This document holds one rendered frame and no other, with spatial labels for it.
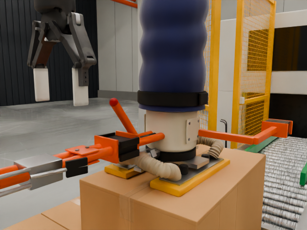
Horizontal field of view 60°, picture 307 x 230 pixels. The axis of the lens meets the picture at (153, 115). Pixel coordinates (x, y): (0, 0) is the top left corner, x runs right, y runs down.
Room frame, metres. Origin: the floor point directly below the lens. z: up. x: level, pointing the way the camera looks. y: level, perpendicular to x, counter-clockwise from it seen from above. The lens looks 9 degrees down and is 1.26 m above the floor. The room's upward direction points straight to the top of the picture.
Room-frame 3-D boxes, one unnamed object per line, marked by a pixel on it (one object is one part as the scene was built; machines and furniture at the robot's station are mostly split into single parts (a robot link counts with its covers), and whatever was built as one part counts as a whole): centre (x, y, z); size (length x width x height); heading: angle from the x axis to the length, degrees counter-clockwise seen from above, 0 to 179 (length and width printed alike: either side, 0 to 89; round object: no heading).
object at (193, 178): (0.81, -0.13, 0.97); 0.34 x 0.10 x 0.05; 142
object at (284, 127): (0.95, -0.45, 1.07); 0.09 x 0.08 x 0.05; 52
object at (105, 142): (0.67, 0.10, 1.08); 0.10 x 0.08 x 0.06; 52
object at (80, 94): (0.50, 0.14, 1.24); 0.03 x 0.01 x 0.07; 142
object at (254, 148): (2.55, -1.05, 0.60); 1.60 x 0.11 x 0.09; 142
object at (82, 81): (0.48, 0.12, 1.27); 0.03 x 0.01 x 0.05; 52
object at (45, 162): (0.51, 0.23, 1.07); 0.07 x 0.07 x 0.04; 52
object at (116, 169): (0.93, 0.02, 0.97); 0.34 x 0.10 x 0.05; 142
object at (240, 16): (2.85, -1.08, 1.05); 1.17 x 0.10 x 2.10; 142
